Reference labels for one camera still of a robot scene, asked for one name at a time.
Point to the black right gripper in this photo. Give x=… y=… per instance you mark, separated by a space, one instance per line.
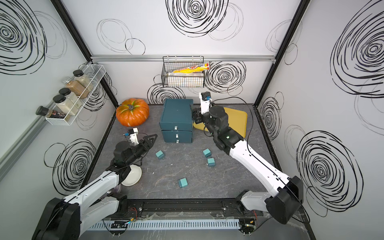
x=196 y=115

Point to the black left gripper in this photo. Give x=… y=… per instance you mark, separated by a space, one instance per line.
x=145 y=146

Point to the teal plug cube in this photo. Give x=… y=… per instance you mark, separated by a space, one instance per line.
x=160 y=155
x=183 y=183
x=211 y=162
x=207 y=153

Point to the teal drawer cabinet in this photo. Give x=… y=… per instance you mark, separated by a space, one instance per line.
x=177 y=122

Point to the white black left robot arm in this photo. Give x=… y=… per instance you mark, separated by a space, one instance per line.
x=70 y=217

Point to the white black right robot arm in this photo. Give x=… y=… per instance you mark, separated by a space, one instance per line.
x=283 y=196

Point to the orange decorative pumpkin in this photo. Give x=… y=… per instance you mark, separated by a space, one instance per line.
x=133 y=112

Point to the yellow cutting board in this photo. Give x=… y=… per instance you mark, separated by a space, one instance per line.
x=237 y=120

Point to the white plate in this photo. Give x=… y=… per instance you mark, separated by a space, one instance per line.
x=133 y=177

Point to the yellow snack package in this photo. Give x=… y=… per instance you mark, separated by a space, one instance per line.
x=193 y=69

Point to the purple bowl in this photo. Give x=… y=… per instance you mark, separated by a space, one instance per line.
x=116 y=189

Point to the spice jar white contents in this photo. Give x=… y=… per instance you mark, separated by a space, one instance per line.
x=71 y=96

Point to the spice jar tan contents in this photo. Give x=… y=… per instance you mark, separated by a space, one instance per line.
x=83 y=79

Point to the spice jar cream contents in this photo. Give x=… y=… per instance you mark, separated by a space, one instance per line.
x=65 y=105

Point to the spice jar brown contents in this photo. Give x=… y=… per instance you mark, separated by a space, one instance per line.
x=78 y=89

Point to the clear acrylic spice shelf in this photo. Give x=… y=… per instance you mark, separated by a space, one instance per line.
x=80 y=100

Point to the small dark pepper bottle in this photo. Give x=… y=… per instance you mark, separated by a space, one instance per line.
x=50 y=113

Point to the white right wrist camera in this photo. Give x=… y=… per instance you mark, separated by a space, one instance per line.
x=205 y=99

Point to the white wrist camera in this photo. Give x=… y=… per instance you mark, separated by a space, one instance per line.
x=132 y=136
x=205 y=99

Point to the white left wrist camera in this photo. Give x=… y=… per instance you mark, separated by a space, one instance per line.
x=132 y=136

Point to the black wire wall basket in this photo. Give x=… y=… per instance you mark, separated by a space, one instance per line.
x=178 y=80

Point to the grey slotted cable duct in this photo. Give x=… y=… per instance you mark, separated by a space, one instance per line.
x=211 y=224

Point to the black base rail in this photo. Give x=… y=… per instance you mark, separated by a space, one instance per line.
x=192 y=207

